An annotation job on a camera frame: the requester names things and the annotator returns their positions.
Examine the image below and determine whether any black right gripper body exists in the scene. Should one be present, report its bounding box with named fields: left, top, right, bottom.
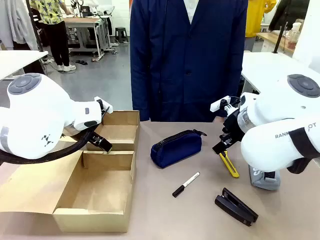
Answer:
left=219, top=108, right=247, bottom=148

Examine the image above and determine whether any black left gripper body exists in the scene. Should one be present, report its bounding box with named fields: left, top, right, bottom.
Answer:
left=87, top=130, right=105, bottom=148

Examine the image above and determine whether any small cardboard box with lid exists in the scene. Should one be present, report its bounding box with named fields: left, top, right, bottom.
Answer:
left=61, top=109, right=141, bottom=152

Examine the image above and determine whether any yellow utility knife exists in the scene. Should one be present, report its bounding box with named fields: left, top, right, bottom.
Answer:
left=218, top=150, right=240, bottom=179

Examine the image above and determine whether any navy blue pencil case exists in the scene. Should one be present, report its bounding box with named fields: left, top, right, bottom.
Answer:
left=150, top=129, right=208, bottom=169

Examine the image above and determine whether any white marker black cap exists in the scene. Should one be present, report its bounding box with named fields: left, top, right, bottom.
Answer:
left=171, top=171, right=201, bottom=199

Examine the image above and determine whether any grey fabric pouch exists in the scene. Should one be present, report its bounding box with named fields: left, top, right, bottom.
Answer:
left=248, top=163, right=281, bottom=191

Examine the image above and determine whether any black stapler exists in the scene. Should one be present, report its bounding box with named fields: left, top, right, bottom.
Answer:
left=214, top=187, right=259, bottom=227

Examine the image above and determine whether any large open cardboard box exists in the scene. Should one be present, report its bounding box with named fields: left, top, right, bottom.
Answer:
left=0, top=149, right=137, bottom=234

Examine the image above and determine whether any white table with dark underside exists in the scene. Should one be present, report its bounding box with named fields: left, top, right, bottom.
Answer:
left=241, top=51, right=320, bottom=95

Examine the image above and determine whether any person in navy coat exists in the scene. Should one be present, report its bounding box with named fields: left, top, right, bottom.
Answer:
left=129, top=0, right=249, bottom=123

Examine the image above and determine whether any light wooden side table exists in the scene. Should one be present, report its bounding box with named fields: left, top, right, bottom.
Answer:
left=256, top=31, right=296, bottom=55

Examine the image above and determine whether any black thin lamp pole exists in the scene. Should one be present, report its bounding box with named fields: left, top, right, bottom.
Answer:
left=272, top=23, right=287, bottom=55

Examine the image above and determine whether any white table with white legs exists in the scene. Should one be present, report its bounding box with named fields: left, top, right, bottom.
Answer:
left=0, top=49, right=49, bottom=81

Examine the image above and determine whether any person in yellow jacket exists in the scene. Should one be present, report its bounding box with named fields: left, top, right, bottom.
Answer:
left=244, top=0, right=278, bottom=52

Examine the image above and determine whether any dark plastic stool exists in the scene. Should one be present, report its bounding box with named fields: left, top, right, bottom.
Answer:
left=114, top=26, right=130, bottom=44

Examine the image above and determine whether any clear plastic bottle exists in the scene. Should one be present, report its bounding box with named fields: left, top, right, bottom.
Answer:
left=287, top=22, right=302, bottom=51

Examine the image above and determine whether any wooden top background desk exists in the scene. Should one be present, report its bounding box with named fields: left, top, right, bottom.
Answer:
left=62, top=14, right=112, bottom=58

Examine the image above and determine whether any person in black jacket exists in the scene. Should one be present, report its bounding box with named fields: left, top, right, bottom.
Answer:
left=268, top=0, right=311, bottom=32

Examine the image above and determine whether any person in yellow floral shirt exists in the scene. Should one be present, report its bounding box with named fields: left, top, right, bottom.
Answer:
left=29, top=0, right=77, bottom=73

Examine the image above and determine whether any person in grey hoodie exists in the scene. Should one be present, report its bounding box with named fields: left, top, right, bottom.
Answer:
left=0, top=0, right=46, bottom=76

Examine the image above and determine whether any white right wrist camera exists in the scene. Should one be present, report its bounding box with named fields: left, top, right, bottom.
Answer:
left=209, top=95, right=232, bottom=113

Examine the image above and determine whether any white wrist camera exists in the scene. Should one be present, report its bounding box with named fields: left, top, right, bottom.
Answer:
left=209, top=95, right=232, bottom=113
left=96, top=98, right=114, bottom=117

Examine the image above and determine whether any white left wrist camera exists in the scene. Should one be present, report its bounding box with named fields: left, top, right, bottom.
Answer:
left=96, top=98, right=114, bottom=117

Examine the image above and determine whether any black left arm cable sleeve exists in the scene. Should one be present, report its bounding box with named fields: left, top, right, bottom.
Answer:
left=0, top=119, right=103, bottom=166

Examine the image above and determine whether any black arm cable sleeve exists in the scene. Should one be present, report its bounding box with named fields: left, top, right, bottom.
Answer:
left=286, top=127, right=320, bottom=175
left=0, top=119, right=103, bottom=166

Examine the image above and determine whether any black right arm cable sleeve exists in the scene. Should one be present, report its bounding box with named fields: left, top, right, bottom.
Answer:
left=286, top=127, right=320, bottom=175

